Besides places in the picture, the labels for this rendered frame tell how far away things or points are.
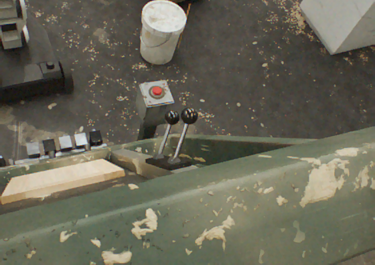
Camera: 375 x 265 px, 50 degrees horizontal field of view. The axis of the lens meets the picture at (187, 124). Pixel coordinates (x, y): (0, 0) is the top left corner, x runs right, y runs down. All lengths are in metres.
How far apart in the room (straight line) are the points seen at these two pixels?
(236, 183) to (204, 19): 3.06
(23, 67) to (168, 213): 2.38
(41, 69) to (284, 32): 2.00
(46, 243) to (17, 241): 0.02
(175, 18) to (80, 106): 0.86
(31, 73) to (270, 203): 2.35
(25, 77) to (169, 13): 1.02
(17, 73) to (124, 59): 0.76
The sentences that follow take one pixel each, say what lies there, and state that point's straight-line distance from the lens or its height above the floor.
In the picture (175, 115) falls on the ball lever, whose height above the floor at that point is 1.46.
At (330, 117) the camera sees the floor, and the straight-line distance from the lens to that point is 3.18.
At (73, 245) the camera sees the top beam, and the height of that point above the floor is 1.95.
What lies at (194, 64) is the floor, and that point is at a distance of 3.01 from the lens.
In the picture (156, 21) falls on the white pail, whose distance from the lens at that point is 2.72.
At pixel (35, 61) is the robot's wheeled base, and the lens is 2.70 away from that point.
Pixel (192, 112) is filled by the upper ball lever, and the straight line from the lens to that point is 0.84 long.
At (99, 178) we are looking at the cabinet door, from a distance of 1.10.
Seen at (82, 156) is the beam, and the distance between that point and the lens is 1.50.
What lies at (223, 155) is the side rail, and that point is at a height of 1.29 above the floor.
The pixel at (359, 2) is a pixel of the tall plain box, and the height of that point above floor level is 0.52.
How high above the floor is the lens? 2.25
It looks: 57 degrees down
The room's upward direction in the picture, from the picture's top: 22 degrees clockwise
